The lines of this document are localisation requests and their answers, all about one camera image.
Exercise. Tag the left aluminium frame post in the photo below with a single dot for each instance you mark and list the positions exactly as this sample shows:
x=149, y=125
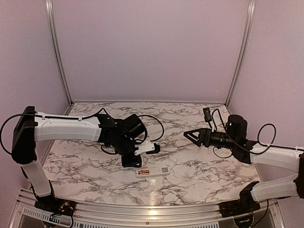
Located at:
x=56, y=48

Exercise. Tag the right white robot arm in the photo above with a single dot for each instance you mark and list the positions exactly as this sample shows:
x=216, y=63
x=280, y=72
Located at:
x=254, y=152

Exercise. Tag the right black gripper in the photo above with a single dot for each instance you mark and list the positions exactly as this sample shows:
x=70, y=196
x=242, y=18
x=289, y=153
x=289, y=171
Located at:
x=204, y=136

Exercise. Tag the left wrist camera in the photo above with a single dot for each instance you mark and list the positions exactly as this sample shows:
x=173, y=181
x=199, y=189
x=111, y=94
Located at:
x=147, y=147

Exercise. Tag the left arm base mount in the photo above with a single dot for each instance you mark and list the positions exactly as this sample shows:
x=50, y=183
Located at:
x=57, y=206

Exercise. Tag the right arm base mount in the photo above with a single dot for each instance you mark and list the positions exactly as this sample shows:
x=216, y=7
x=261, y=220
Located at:
x=235, y=208

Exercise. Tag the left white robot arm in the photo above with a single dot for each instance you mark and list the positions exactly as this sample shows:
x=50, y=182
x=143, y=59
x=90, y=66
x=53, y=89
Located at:
x=34, y=127

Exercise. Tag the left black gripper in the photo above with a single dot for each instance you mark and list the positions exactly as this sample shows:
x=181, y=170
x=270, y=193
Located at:
x=127, y=162

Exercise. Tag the right aluminium frame post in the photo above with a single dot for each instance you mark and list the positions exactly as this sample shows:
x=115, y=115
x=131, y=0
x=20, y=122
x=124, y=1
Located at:
x=242, y=53

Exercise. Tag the aluminium frame post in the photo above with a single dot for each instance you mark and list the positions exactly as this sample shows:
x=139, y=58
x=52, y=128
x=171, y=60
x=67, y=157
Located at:
x=242, y=53
x=56, y=48

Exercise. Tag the white remote control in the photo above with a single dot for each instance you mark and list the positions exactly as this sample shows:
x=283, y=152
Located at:
x=154, y=172

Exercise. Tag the front aluminium rail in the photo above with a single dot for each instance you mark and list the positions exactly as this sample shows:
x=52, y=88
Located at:
x=98, y=215

